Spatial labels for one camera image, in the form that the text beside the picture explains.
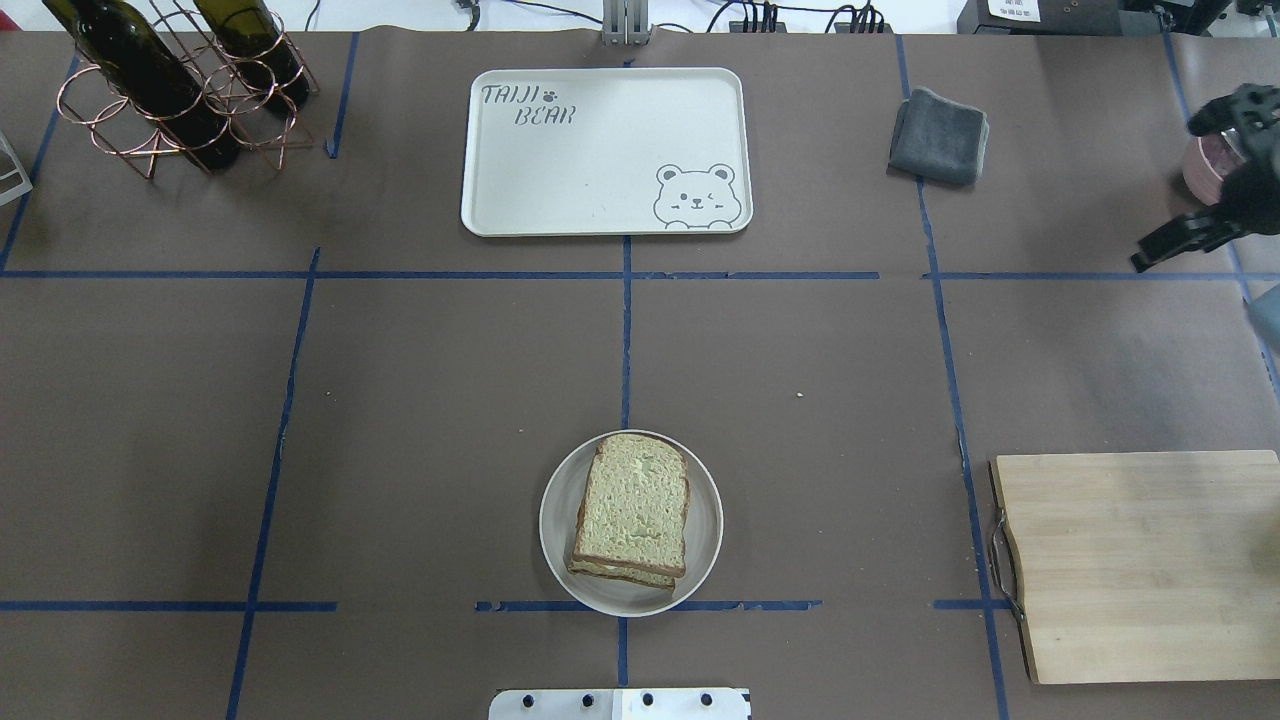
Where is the cream bear tray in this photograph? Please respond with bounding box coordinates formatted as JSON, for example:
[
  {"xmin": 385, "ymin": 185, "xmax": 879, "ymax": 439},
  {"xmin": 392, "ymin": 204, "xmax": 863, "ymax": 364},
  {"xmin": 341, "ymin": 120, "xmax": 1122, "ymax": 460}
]
[{"xmin": 460, "ymin": 67, "xmax": 754, "ymax": 237}]

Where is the bread slice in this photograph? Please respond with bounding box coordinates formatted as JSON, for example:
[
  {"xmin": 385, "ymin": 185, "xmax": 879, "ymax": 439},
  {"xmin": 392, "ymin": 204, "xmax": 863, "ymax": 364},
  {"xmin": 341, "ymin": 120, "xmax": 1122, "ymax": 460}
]
[{"xmin": 570, "ymin": 433, "xmax": 690, "ymax": 588}]

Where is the white round plate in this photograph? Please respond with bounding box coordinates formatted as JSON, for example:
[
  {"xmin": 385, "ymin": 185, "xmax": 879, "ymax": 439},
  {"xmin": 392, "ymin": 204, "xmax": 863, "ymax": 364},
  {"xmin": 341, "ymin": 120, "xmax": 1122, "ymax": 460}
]
[{"xmin": 538, "ymin": 430, "xmax": 724, "ymax": 618}]

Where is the copper wire bottle rack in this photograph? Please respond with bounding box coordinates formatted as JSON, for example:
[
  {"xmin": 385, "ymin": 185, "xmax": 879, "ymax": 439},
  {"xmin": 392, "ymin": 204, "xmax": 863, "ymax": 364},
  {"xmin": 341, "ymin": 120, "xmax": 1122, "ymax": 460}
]
[{"xmin": 46, "ymin": 1, "xmax": 317, "ymax": 179}]

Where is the pink bowl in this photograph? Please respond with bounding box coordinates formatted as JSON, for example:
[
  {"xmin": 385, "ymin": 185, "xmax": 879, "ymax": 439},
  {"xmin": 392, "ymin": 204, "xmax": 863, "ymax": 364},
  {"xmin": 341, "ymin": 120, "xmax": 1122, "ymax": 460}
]
[{"xmin": 1181, "ymin": 129, "xmax": 1245, "ymax": 206}]

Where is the dark wine bottle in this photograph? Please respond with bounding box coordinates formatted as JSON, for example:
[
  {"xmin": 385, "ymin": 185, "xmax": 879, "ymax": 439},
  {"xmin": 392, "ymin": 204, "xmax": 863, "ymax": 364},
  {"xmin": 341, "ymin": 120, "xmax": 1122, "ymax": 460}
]
[
  {"xmin": 44, "ymin": 1, "xmax": 241, "ymax": 170},
  {"xmin": 195, "ymin": 1, "xmax": 311, "ymax": 117}
]

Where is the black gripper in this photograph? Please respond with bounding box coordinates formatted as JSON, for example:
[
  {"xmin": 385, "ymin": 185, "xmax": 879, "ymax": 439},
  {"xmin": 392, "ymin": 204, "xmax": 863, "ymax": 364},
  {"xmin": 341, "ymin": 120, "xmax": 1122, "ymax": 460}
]
[{"xmin": 1132, "ymin": 150, "xmax": 1279, "ymax": 273}]

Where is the folded grey cloth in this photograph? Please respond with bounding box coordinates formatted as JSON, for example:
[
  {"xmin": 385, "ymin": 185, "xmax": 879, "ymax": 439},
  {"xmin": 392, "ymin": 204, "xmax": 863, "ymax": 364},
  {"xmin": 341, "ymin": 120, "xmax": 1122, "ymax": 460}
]
[{"xmin": 888, "ymin": 86, "xmax": 989, "ymax": 186}]

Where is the aluminium frame post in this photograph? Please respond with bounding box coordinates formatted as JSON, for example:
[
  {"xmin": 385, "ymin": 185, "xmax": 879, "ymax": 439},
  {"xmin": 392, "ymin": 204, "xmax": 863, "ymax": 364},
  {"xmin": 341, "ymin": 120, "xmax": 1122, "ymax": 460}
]
[{"xmin": 602, "ymin": 0, "xmax": 652, "ymax": 47}]

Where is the dark wine bottle back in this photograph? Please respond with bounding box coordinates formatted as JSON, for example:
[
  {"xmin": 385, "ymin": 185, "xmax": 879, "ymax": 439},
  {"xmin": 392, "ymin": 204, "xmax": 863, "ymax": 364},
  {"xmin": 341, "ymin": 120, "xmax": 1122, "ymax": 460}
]
[{"xmin": 195, "ymin": 1, "xmax": 311, "ymax": 117}]

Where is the dark wine bottle front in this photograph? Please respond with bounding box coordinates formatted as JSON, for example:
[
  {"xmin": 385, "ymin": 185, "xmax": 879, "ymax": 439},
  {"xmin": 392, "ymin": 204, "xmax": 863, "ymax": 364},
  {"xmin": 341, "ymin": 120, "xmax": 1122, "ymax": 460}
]
[{"xmin": 44, "ymin": 1, "xmax": 241, "ymax": 170}]

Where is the wooden cutting board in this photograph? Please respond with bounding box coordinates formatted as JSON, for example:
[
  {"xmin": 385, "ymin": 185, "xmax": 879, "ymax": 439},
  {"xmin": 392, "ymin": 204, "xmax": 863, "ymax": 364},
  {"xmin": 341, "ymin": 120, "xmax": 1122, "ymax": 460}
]
[{"xmin": 989, "ymin": 450, "xmax": 1279, "ymax": 685}]

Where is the white wire cup rack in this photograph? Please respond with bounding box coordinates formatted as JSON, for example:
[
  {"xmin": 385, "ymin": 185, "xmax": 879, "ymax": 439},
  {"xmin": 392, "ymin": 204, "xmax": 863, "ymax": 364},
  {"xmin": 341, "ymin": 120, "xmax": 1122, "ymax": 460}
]
[{"xmin": 0, "ymin": 133, "xmax": 33, "ymax": 206}]

